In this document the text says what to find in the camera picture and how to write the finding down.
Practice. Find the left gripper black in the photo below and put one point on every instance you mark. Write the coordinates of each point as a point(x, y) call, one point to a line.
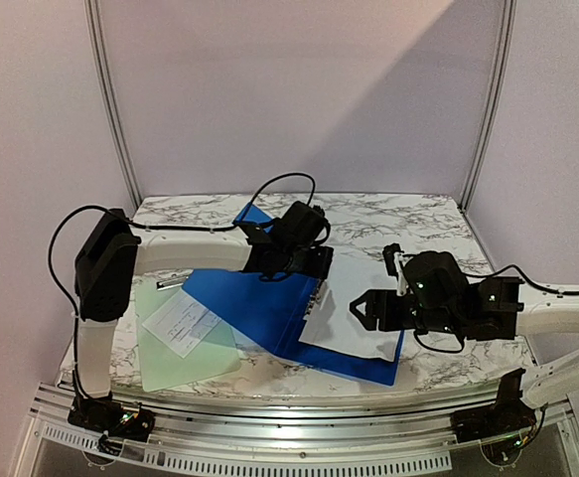
point(320, 266)

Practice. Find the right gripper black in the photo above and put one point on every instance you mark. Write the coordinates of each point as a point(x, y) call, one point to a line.
point(388, 308)

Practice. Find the metal folder clip mechanism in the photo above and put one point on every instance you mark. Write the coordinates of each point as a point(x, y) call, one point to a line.
point(316, 298)

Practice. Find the blue file folder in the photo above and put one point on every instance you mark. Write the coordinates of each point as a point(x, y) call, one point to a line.
point(270, 313)

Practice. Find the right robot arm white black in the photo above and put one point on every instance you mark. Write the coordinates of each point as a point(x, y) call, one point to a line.
point(434, 295)

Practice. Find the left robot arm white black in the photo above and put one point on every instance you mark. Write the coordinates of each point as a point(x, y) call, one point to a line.
point(118, 249)

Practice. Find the metal clipboard clip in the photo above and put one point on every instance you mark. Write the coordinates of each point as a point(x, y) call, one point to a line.
point(172, 282)

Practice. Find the printed white paper sheet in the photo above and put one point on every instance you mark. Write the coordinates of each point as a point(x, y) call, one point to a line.
point(181, 323)

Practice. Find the green translucent clipboard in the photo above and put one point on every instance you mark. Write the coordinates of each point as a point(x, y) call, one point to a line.
point(160, 368)

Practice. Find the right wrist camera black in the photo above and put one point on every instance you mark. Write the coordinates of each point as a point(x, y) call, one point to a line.
point(394, 260)

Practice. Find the aluminium front rail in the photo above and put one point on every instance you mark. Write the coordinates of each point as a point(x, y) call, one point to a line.
point(196, 439)

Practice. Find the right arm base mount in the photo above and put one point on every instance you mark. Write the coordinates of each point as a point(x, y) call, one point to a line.
point(503, 428)

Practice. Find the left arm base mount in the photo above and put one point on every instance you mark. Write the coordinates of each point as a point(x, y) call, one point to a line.
point(110, 419)

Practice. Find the right aluminium corner post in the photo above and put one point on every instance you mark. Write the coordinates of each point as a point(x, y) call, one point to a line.
point(491, 105)

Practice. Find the aluminium corner post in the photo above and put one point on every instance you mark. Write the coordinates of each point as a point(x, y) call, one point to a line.
point(102, 66)
point(491, 105)

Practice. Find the left aluminium corner post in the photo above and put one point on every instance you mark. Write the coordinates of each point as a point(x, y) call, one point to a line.
point(102, 66)

